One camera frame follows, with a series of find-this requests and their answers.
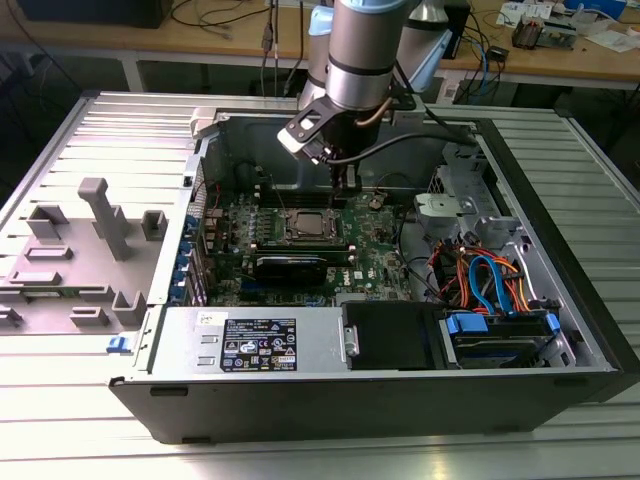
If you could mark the small black box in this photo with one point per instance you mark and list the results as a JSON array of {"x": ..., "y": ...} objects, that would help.
[{"x": 498, "y": 54}]

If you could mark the hard disk in blue carrier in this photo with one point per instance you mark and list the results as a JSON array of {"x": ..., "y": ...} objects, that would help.
[{"x": 465, "y": 325}]

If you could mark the silver power supply unit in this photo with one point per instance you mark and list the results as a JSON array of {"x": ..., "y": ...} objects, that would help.
[{"x": 320, "y": 345}]

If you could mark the black RAM slot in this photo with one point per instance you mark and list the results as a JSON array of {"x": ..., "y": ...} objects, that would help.
[
  {"x": 300, "y": 246},
  {"x": 295, "y": 194}
]

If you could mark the black PC case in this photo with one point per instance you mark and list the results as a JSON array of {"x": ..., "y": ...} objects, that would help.
[{"x": 350, "y": 410}]

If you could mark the grey electronic device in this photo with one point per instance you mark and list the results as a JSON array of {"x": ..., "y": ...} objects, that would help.
[{"x": 562, "y": 32}]

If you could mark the green motherboard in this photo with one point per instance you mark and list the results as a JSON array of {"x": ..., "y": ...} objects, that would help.
[{"x": 370, "y": 240}]

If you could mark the white QR label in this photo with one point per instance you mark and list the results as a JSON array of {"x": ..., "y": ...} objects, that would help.
[{"x": 449, "y": 91}]

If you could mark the blue plastic latch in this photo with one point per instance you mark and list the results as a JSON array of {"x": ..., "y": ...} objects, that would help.
[{"x": 119, "y": 345}]

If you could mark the copper coil part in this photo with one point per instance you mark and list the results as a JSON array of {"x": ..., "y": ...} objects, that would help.
[{"x": 527, "y": 32}]

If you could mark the black desktop tower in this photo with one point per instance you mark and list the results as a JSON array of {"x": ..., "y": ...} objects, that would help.
[{"x": 457, "y": 25}]

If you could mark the silver CPU plate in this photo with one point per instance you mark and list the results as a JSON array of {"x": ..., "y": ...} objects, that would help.
[{"x": 312, "y": 225}]

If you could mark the large black box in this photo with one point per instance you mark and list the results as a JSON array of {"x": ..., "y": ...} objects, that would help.
[{"x": 100, "y": 12}]

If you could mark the white paper sheets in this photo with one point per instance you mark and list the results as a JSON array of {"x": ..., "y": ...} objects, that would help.
[{"x": 615, "y": 41}]

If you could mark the wooden desk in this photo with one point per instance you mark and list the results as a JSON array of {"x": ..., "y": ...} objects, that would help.
[{"x": 550, "y": 67}]

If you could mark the grey parts rack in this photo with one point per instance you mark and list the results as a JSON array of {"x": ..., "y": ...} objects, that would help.
[{"x": 107, "y": 225}]

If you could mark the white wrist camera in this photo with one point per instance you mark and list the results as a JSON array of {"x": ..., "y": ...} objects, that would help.
[{"x": 302, "y": 130}]

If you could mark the silver metal drive cage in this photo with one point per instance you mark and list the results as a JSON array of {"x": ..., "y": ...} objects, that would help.
[{"x": 440, "y": 207}]

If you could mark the black graphics card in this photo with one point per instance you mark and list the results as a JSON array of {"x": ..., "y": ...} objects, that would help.
[{"x": 290, "y": 270}]

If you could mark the white printed leaflet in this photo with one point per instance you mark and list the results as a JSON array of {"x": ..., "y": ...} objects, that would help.
[{"x": 520, "y": 12}]

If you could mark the blue slot retainer clips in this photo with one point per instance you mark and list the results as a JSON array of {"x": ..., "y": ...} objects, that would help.
[{"x": 182, "y": 248}]

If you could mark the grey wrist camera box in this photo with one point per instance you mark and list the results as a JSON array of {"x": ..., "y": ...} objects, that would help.
[{"x": 407, "y": 117}]

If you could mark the round coin battery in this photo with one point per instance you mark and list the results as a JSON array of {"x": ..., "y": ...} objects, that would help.
[{"x": 376, "y": 203}]

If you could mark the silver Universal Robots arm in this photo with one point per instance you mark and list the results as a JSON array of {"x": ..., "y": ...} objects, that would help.
[{"x": 360, "y": 60}]

